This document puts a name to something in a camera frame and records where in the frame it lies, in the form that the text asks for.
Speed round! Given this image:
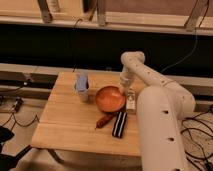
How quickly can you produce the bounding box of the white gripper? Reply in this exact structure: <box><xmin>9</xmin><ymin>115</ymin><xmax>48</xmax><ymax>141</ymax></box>
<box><xmin>119</xmin><ymin>67</ymin><xmax>134</xmax><ymax>94</ymax></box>

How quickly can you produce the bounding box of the orange ceramic bowl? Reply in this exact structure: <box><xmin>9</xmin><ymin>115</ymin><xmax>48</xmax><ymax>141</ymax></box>
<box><xmin>95</xmin><ymin>86</ymin><xmax>126</xmax><ymax>113</ymax></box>

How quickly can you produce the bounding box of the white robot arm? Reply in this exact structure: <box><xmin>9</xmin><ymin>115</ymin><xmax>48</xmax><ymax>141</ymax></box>
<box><xmin>120</xmin><ymin>51</ymin><xmax>196</xmax><ymax>171</ymax></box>

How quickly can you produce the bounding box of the white small carton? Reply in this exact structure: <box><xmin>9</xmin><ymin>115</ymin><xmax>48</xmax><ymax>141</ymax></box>
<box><xmin>126</xmin><ymin>89</ymin><xmax>136</xmax><ymax>113</ymax></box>

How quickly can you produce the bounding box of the black white striped block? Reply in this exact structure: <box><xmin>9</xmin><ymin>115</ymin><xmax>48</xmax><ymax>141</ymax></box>
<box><xmin>112</xmin><ymin>111</ymin><xmax>127</xmax><ymax>138</ymax></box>

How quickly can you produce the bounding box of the red brown sausage toy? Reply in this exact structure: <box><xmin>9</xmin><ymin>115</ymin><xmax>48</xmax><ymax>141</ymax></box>
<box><xmin>96</xmin><ymin>114</ymin><xmax>114</xmax><ymax>128</ymax></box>

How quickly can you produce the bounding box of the white cup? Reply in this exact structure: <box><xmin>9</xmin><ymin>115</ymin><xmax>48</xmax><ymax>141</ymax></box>
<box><xmin>75</xmin><ymin>84</ymin><xmax>89</xmax><ymax>102</ymax></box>

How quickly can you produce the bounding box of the wooden table board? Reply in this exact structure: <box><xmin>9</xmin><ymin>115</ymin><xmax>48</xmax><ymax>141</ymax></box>
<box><xmin>31</xmin><ymin>72</ymin><xmax>140</xmax><ymax>156</ymax></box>

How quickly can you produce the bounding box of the blue cloth in cup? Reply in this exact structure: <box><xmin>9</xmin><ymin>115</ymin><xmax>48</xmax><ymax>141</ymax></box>
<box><xmin>75</xmin><ymin>73</ymin><xmax>89</xmax><ymax>91</ymax></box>

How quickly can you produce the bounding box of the black power adapter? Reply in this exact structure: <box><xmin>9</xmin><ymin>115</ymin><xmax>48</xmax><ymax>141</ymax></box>
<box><xmin>12</xmin><ymin>98</ymin><xmax>23</xmax><ymax>112</ymax></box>

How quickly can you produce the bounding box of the black cable right floor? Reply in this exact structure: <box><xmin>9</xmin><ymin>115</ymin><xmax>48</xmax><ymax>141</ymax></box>
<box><xmin>179</xmin><ymin>104</ymin><xmax>213</xmax><ymax>171</ymax></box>

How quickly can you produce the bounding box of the black cable floor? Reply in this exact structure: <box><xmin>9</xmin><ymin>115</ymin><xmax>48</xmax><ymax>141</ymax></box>
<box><xmin>179</xmin><ymin>104</ymin><xmax>213</xmax><ymax>171</ymax></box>
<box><xmin>0</xmin><ymin>111</ymin><xmax>40</xmax><ymax>129</ymax></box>

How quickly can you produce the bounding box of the black cable left floor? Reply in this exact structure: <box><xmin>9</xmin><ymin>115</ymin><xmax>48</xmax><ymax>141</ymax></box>
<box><xmin>0</xmin><ymin>111</ymin><xmax>40</xmax><ymax>129</ymax></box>

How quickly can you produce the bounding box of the metal frame rail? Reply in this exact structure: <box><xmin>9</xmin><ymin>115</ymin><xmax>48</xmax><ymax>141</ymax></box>
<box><xmin>0</xmin><ymin>63</ymin><xmax>213</xmax><ymax>111</ymax></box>

